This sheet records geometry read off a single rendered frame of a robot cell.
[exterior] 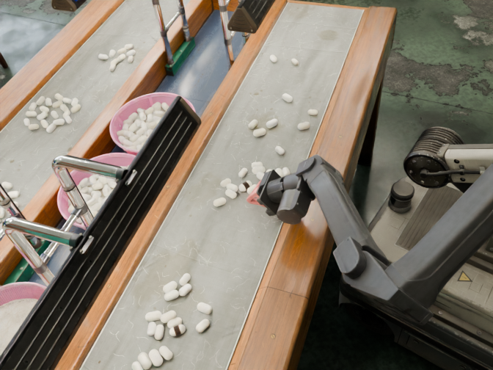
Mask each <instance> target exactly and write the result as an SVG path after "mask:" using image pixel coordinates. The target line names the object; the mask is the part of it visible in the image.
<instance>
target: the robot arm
mask: <svg viewBox="0 0 493 370"><path fill-rule="evenodd" d="M343 180H344V178H343V177H342V175H341V173H340V172H339V171H338V170H337V169H335V168H334V167H333V166H332V165H331V164H330V163H329V162H327V161H326V160H325V159H323V158H322V157H321V156H319V155H318V154H316V155H313V156H311V157H310V158H308V159H306V160H304V161H303V162H300V163H299V165H298V168H297V171H296V172H295V173H291V174H289V175H286V176H283V177H281V176H280V175H279V174H278V173H277V172H276V171H275V170H270V171H268V172H267V173H265V174H264V176H263V178H262V180H261V181H259V182H258V184H257V186H256V187H255V188H254V189H253V191H252V192H251V194H250V195H249V197H248V198H247V199H246V201H247V202H248V203H251V204H255V205H259V206H263V207H265V208H267V209H266V213H267V214H268V215H269V216H274V215H277V217H278V219H279V220H281V221H282V222H285V223H287V224H291V225H295V224H298V223H300V222H301V219H302V218H303V217H305V216H306V214H307V212H308V209H309V207H310V203H311V201H313V200H315V198H316V199H317V201H318V203H319V206H320V207H321V210H322V212H323V214H324V217H325V219H326V222H327V224H328V226H329V229H330V231H331V233H332V235H333V238H334V240H335V243H336V245H337V248H336V249H335V251H334V252H333V254H334V257H335V260H336V262H337V265H338V267H339V269H340V271H341V272H342V273H343V279H344V281H345V282H346V283H347V284H349V285H350V286H351V287H352V288H353V289H356V290H357V291H359V292H360V293H362V294H364V295H365V296H366V297H367V298H369V299H370V300H372V301H373V302H375V303H376V304H377V305H379V306H380V307H381V308H382V309H384V310H386V311H389V312H391V313H394V314H396V315H398V316H401V317H403V318H405V319H408V320H410V321H412V322H415V323H417V324H420V325H424V324H425V323H426V322H427V321H428V320H429V319H430V318H431V317H432V316H433V313H432V312H431V311H430V310H429V308H430V307H431V306H432V305H433V304H434V302H435V301H436V299H437V296H438V294H439V293H440V292H441V290H442V289H443V288H444V286H445V285H446V283H447V282H448V281H449V280H450V279H451V278H452V277H453V276H454V275H455V274H456V273H457V272H458V270H459V269H460V268H461V267H462V266H463V265H464V264H465V263H466V262H467V261H468V260H469V259H470V258H471V257H472V256H473V255H474V254H475V253H476V252H477V251H478V250H479V249H480V248H481V246H482V245H483V244H484V243H485V242H486V241H487V240H488V239H489V238H490V237H491V236H492V235H493V163H492V164H491V165H490V166H489V167H488V168H487V169H486V170H485V171H484V172H483V174H482V175H481V176H480V177H479V178H478V179H477V180H476V181H475V182H474V183H473V184H472V186H471V187H470V188H469V189H468V190H467V191H466V192H465V193H464V194H463V195H462V196H461V197H460V198H459V199H458V200H457V201H456V202H455V203H454V204H453V205H452V206H451V207H450V209H449V210H448V211H447V212H446V213H445V214H444V215H443V216H442V217H441V218H440V220H439V221H438V222H437V223H436V224H435V225H434V226H433V227H432V228H431V229H430V230H429V232H428V233H427V234H426V235H425V236H424V237H423V238H422V239H421V240H420V241H419V242H418V243H417V244H416V245H415V246H414V247H413V248H412V249H411V250H410V251H409V252H407V253H406V254H405V255H404V256H402V257H401V258H399V259H398V260H397V261H395V262H393V263H391V264H390V265H388V264H389V261H388V260H387V257H386V255H385V254H384V253H383V252H382V251H381V249H380V248H379V247H378V246H377V244H376V243H375V241H374V240H373V237H372V236H371V234H370V232H369V230H368V229H367V227H366V225H365V223H364V222H363V220H362V218H361V216H360V215H359V212H358V211H357V209H356V207H355V206H354V204H353V202H352V200H351V198H350V197H349V195H348V193H347V191H346V189H345V187H344V183H343ZM255 197H259V198H255Z"/></svg>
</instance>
